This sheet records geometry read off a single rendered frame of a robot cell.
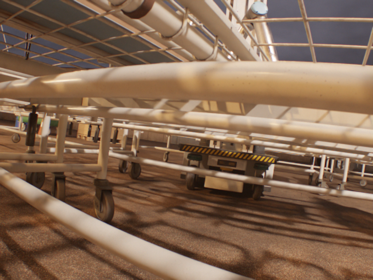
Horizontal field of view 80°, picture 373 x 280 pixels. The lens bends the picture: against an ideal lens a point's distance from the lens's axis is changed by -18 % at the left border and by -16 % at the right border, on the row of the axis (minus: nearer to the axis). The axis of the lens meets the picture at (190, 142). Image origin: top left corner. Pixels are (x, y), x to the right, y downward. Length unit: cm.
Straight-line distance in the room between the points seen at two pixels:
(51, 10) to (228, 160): 152
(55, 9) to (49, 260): 56
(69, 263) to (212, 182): 129
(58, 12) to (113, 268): 58
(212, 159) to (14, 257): 139
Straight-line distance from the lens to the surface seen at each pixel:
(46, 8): 47
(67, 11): 45
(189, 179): 185
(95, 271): 69
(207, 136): 121
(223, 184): 180
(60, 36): 61
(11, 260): 73
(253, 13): 193
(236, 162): 178
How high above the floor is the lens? 34
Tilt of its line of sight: level
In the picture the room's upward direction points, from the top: 8 degrees clockwise
